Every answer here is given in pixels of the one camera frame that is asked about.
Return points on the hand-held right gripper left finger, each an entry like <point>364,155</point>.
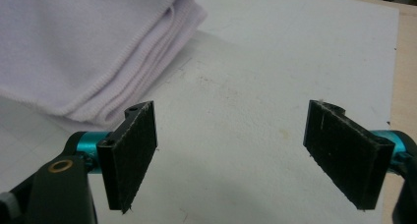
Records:
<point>128,161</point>

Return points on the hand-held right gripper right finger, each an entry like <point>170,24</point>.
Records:
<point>347,158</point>

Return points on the lilac printed towel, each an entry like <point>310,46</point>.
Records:
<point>82,47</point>

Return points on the white foam mat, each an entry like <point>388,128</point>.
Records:
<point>262,70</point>

